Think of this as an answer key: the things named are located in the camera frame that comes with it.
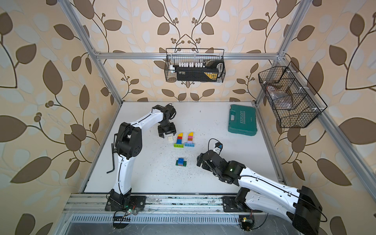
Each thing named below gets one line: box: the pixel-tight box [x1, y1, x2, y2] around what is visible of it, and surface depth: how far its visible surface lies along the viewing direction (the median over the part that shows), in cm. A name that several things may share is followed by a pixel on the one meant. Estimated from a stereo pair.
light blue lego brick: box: [184, 142, 195, 148], surface depth 96 cm
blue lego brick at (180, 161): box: [178, 157, 185, 166], surface depth 86 cm
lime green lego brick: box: [173, 143, 184, 149], surface depth 96 cm
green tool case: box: [228, 104, 258, 137], surface depth 104 cm
